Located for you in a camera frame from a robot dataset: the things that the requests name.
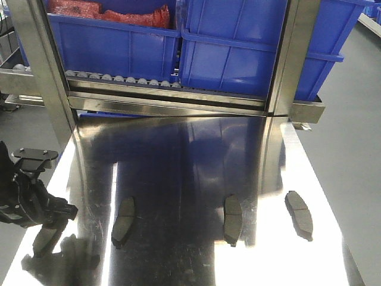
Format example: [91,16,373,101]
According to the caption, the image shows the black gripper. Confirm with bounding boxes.
[1,173,78,229]

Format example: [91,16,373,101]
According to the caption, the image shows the grey brake pad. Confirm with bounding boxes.
[223,195,242,247]
[285,191,313,241]
[111,197,135,249]
[32,227,63,258]

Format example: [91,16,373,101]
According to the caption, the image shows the left blue plastic bin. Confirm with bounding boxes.
[44,1,180,81]

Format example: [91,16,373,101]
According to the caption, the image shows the blue plastic bin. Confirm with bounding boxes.
[44,1,180,81]
[179,1,368,101]

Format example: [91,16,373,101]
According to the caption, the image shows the red mesh bag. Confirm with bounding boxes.
[48,1,170,29]

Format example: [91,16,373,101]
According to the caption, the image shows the right blue plastic bin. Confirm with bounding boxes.
[179,1,368,101]

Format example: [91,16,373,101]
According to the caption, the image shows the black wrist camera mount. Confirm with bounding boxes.
[12,148,59,179]

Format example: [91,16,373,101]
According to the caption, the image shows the stainless steel roller rack frame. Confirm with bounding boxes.
[1,1,324,146]

